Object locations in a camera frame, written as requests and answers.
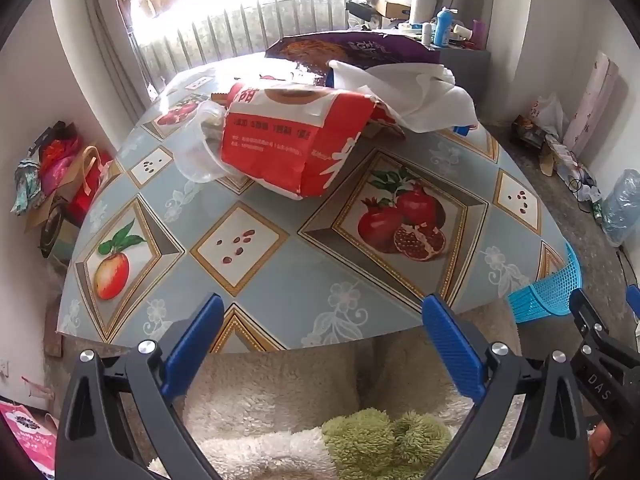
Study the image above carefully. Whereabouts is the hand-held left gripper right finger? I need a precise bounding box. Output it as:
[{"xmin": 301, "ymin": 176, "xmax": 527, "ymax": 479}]
[{"xmin": 421, "ymin": 293, "xmax": 596, "ymax": 480}]

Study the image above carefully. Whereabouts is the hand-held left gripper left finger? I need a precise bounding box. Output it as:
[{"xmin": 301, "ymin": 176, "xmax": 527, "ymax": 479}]
[{"xmin": 55, "ymin": 292, "xmax": 226, "ymax": 480}]

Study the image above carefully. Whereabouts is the blue mesh wastebasket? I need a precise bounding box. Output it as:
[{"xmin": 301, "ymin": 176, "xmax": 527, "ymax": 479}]
[{"xmin": 507, "ymin": 241, "xmax": 585, "ymax": 324}]

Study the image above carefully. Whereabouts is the red and white snack bag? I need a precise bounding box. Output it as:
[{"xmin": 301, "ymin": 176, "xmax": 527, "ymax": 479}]
[{"xmin": 220, "ymin": 85, "xmax": 397, "ymax": 202}]

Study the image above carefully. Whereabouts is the person's right hand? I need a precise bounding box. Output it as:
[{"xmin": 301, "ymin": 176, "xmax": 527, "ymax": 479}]
[{"xmin": 588, "ymin": 421, "xmax": 616, "ymax": 472}]

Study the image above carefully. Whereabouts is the clear blue water jug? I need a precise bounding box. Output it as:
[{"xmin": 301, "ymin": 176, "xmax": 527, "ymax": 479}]
[{"xmin": 600, "ymin": 169, "xmax": 640, "ymax": 249}]

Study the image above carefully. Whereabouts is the green fleece garment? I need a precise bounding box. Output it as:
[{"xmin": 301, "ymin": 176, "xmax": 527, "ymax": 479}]
[{"xmin": 320, "ymin": 407, "xmax": 454, "ymax": 480}]

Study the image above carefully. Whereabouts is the floor litter pile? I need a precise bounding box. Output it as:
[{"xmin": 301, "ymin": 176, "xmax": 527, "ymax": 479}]
[{"xmin": 557, "ymin": 155, "xmax": 607, "ymax": 222}]

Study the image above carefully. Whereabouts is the fruit print tablecloth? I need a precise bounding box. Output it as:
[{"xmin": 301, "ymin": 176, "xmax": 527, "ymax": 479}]
[{"xmin": 56, "ymin": 52, "xmax": 571, "ymax": 356}]

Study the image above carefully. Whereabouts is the brown cardboard piece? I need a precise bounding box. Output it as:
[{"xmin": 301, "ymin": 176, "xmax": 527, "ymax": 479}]
[{"xmin": 539, "ymin": 139, "xmax": 569, "ymax": 177}]

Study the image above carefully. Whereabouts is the dark snack package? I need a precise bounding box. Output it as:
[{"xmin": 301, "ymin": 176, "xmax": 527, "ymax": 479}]
[{"xmin": 510, "ymin": 116, "xmax": 551, "ymax": 149}]

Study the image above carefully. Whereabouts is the pink printed bag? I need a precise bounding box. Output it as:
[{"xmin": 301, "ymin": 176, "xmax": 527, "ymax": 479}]
[{"xmin": 0, "ymin": 400, "xmax": 60, "ymax": 477}]

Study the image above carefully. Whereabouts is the pile of bags on left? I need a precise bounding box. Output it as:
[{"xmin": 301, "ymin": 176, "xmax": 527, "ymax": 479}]
[{"xmin": 25, "ymin": 146, "xmax": 114, "ymax": 261}]

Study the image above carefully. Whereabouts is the pink patterned roll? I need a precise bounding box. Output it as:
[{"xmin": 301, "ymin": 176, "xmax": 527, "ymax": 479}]
[{"xmin": 562, "ymin": 52, "xmax": 629, "ymax": 159}]

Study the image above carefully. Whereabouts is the white floor plastic bag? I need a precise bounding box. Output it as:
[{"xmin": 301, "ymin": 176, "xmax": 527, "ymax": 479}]
[{"xmin": 530, "ymin": 92, "xmax": 571, "ymax": 136}]

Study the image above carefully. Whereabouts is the teal patterned cloth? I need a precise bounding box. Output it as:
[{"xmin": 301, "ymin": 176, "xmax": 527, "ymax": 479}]
[{"xmin": 11, "ymin": 157, "xmax": 44, "ymax": 216}]

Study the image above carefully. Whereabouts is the red flowery gift bag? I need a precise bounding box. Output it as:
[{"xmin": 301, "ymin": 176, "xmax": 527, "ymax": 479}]
[{"xmin": 37, "ymin": 122, "xmax": 85, "ymax": 196}]

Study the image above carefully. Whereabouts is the grey cabinet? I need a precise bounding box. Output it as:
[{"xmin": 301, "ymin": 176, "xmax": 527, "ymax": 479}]
[{"xmin": 437, "ymin": 45, "xmax": 494, "ymax": 123}]

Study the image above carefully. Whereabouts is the purple snack bag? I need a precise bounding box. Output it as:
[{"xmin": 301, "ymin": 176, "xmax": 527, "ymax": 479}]
[{"xmin": 264, "ymin": 31, "xmax": 442, "ymax": 79}]

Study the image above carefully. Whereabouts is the metal window railing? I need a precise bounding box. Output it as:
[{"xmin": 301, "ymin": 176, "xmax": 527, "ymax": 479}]
[{"xmin": 131, "ymin": 0, "xmax": 351, "ymax": 81}]

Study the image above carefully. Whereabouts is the blue bottle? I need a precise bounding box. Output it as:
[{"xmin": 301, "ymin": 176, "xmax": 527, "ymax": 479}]
[{"xmin": 433, "ymin": 7, "xmax": 459, "ymax": 47}]

